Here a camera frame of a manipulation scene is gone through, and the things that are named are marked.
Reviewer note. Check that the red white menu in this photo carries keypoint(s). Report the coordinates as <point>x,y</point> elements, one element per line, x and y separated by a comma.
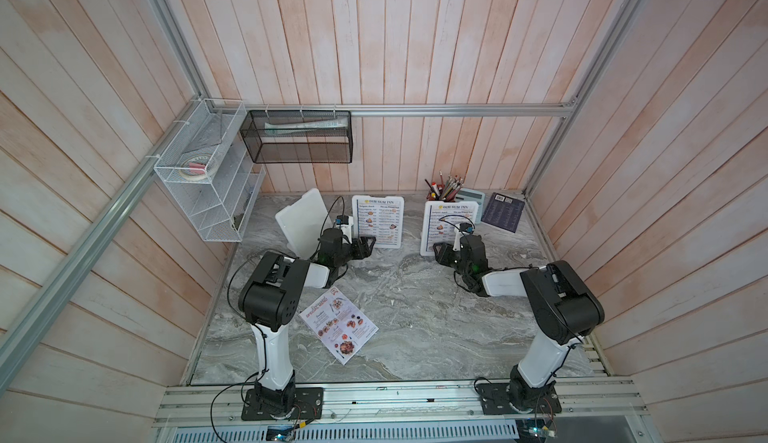
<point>339,324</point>

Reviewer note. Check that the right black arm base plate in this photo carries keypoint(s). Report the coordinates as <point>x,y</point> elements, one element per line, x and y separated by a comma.
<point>517,398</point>

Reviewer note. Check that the dark purple card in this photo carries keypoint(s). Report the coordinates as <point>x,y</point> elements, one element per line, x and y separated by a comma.
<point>503,212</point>

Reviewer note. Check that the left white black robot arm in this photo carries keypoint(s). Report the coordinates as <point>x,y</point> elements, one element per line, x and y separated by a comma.
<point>281,287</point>

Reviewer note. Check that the white wire wall shelf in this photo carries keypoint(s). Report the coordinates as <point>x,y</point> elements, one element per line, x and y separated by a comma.
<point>220,207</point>

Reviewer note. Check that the dim sum menu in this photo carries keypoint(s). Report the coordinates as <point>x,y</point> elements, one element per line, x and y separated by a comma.
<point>378,221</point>
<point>449,218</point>

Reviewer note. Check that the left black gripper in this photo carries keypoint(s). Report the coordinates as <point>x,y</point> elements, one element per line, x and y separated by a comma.
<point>366,251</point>

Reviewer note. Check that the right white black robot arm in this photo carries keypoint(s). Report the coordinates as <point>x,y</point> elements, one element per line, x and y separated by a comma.
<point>564,308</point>

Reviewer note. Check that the black mesh wall basket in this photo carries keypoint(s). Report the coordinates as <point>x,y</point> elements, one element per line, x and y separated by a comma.
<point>296,150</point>

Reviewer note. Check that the aluminium front rail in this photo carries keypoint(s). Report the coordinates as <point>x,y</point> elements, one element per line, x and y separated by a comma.
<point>196,406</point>

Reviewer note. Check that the grey desk calculator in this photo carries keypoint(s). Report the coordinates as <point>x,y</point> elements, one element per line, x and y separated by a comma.
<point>470,195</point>

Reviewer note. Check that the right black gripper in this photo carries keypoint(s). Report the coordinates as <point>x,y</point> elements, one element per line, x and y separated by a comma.
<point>444,253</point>

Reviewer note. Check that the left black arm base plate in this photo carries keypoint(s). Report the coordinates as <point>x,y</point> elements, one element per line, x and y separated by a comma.
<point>263,404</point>

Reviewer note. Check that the paper inside black basket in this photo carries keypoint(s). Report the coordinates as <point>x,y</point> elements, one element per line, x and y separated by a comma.
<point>315,128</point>

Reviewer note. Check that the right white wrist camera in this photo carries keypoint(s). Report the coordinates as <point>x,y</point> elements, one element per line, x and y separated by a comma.
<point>461,230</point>

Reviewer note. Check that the tape roll on shelf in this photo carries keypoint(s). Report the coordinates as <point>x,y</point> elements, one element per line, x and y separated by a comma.
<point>198,168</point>

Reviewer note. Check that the red pen cup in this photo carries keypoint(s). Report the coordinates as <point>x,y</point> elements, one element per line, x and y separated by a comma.
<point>445,188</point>

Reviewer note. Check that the white narrow rack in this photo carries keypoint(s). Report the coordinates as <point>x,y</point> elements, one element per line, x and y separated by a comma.
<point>302,223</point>
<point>378,221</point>
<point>447,221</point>

